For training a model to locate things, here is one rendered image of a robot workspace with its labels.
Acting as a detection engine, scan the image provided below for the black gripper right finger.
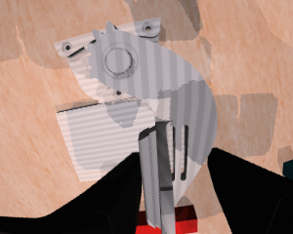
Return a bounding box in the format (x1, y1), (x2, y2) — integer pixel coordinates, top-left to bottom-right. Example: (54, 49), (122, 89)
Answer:
(208, 147), (293, 234)

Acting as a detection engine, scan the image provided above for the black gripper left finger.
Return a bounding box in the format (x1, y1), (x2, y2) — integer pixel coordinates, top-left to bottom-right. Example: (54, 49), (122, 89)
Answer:
(0, 152), (142, 234)

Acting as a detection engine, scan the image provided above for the red rectangular block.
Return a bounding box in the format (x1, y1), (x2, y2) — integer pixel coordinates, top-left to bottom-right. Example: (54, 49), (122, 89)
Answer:
(136, 204), (198, 234)

